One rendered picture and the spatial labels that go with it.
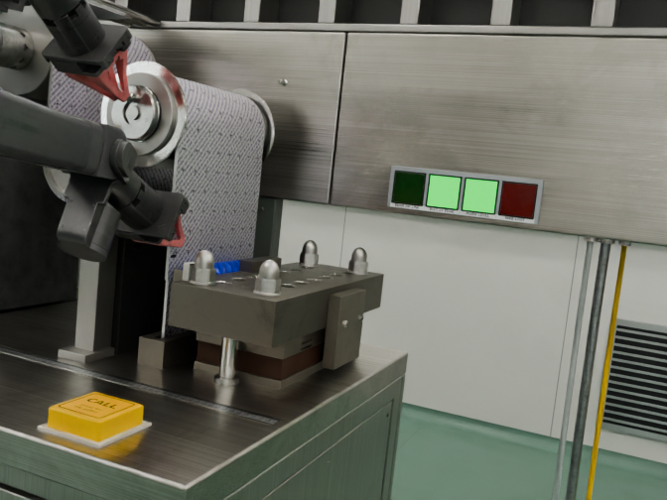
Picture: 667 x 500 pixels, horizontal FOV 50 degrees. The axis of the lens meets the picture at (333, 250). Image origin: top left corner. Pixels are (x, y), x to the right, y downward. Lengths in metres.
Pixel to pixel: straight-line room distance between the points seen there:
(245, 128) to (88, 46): 0.32
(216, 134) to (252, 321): 0.32
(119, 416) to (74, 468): 0.07
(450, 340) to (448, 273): 0.34
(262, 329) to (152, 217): 0.20
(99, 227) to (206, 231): 0.27
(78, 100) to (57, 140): 0.48
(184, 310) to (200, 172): 0.22
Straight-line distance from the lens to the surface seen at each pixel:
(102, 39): 0.95
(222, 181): 1.11
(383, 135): 1.22
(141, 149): 1.04
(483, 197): 1.16
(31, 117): 0.69
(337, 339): 1.05
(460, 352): 3.64
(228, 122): 1.12
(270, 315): 0.90
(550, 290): 3.51
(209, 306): 0.94
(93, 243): 0.86
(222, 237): 1.13
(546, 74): 1.17
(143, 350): 1.04
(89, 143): 0.78
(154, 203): 0.94
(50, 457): 0.79
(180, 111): 1.01
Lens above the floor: 1.19
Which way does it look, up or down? 6 degrees down
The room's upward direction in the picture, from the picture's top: 6 degrees clockwise
